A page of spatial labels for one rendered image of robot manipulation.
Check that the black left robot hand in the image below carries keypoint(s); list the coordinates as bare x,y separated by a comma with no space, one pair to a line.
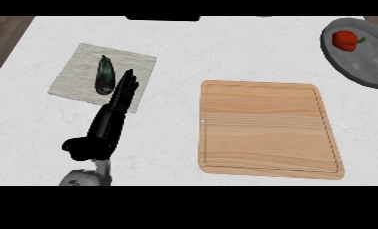
105,124

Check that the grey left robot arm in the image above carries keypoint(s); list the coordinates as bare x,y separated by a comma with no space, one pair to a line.
86,176

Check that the wooden cutting board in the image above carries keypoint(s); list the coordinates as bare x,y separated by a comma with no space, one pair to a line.
267,128

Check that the grey pan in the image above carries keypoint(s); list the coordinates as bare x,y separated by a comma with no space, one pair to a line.
352,58

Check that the red bell pepper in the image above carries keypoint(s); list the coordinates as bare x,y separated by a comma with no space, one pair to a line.
346,40

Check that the dark green eggplant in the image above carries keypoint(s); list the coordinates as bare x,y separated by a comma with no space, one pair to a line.
104,76

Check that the pale grey placemat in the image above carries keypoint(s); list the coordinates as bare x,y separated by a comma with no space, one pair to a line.
83,69

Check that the black appliance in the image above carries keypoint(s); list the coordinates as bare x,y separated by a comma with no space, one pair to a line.
163,18

